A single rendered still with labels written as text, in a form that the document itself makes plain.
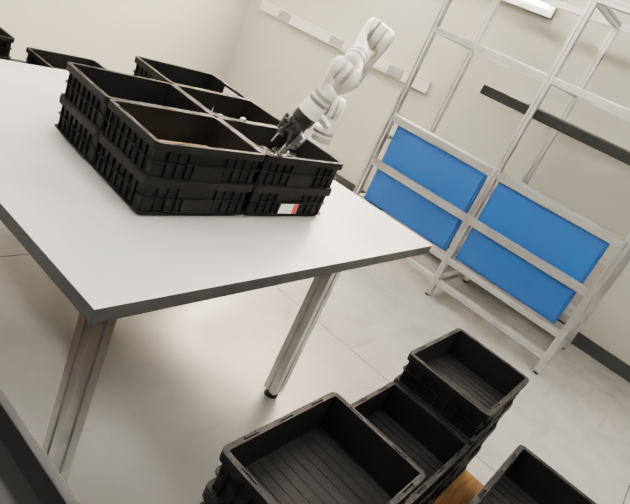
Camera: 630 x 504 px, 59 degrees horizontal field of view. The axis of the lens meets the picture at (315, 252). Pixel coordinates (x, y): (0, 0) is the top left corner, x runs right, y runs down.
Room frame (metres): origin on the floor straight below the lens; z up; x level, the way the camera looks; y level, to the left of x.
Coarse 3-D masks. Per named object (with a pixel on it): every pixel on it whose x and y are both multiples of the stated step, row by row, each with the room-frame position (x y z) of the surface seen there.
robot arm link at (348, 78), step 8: (344, 56) 1.87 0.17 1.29; (352, 56) 1.85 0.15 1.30; (360, 56) 1.87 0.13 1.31; (352, 64) 1.85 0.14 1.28; (360, 64) 1.84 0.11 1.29; (344, 72) 1.77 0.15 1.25; (352, 72) 1.78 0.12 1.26; (360, 72) 1.81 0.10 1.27; (336, 80) 1.79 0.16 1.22; (344, 80) 1.78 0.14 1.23; (352, 80) 1.78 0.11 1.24; (344, 88) 1.79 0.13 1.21; (352, 88) 1.80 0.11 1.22
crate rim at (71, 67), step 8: (72, 64) 1.74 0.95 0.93; (80, 64) 1.78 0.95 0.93; (72, 72) 1.71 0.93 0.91; (80, 72) 1.70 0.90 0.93; (112, 72) 1.87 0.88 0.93; (120, 72) 1.90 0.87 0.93; (80, 80) 1.68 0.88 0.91; (88, 80) 1.65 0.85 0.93; (152, 80) 1.99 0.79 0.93; (88, 88) 1.64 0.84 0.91; (96, 88) 1.62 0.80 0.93; (176, 88) 2.03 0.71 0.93; (96, 96) 1.61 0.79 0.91; (104, 96) 1.59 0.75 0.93; (184, 96) 1.99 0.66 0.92; (152, 104) 1.71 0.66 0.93; (192, 112) 1.82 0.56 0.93; (200, 112) 1.86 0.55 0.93; (208, 112) 1.91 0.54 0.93
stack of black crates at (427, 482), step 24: (360, 408) 1.37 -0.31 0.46; (384, 408) 1.52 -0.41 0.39; (408, 408) 1.49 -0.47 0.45; (384, 432) 1.42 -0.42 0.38; (408, 432) 1.47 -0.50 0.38; (432, 432) 1.44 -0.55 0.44; (408, 456) 1.36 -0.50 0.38; (432, 456) 1.41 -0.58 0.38; (456, 456) 1.33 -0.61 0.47; (432, 480) 1.18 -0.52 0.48
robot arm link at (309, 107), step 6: (306, 102) 1.78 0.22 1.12; (312, 102) 1.78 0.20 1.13; (300, 108) 1.78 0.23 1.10; (306, 108) 1.77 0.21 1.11; (312, 108) 1.77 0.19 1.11; (318, 108) 1.78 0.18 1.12; (306, 114) 1.77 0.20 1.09; (312, 114) 1.78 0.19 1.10; (318, 114) 1.78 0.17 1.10; (312, 120) 1.78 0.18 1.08; (318, 120) 1.82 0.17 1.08; (324, 120) 1.82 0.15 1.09; (324, 126) 1.82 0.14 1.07
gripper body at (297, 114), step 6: (294, 114) 1.78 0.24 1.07; (300, 114) 1.77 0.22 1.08; (294, 120) 1.81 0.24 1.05; (300, 120) 1.77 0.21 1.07; (306, 120) 1.77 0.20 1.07; (300, 126) 1.78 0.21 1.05; (306, 126) 1.78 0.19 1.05; (288, 132) 1.80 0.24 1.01; (294, 132) 1.78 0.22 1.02; (300, 132) 1.78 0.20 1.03
